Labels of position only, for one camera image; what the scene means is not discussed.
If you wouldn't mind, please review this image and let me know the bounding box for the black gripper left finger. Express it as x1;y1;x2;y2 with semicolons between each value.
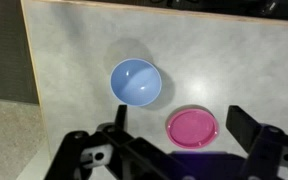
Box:
43;104;192;180

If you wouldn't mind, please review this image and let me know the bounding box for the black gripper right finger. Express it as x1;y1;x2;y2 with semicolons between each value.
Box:
225;104;288;180

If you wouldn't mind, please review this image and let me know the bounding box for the pink round plate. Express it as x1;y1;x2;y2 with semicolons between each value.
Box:
166;108;219;150

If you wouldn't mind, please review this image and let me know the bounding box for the blue plastic bowl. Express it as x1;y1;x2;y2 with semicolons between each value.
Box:
109;58;163;108

